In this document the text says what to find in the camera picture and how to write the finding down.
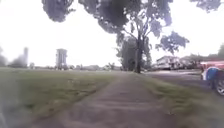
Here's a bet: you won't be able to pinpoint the distant row of trees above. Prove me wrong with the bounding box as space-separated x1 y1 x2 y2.
29 63 123 72

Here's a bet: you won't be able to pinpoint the thin-trunked tree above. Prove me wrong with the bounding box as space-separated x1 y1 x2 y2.
78 0 191 74

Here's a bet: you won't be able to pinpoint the reddish-brown paved path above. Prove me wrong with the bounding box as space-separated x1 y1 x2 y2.
33 71 181 128

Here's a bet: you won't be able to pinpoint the tall tower building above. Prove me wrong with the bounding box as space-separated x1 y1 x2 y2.
55 48 69 70

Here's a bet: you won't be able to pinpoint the row of houses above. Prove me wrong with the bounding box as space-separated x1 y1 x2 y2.
153 54 201 71

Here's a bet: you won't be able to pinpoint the grey asphalt road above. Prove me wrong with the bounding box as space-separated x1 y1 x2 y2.
143 69 214 93

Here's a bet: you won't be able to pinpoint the grass verge strip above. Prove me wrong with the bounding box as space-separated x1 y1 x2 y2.
133 72 224 128

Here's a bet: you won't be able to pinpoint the wide grass field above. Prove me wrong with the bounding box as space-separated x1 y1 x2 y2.
0 67 124 128

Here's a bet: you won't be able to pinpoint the distant tall trees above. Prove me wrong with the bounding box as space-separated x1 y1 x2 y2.
0 46 30 69

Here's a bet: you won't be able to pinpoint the vehicle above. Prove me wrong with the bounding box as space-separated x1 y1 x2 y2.
200 60 224 97

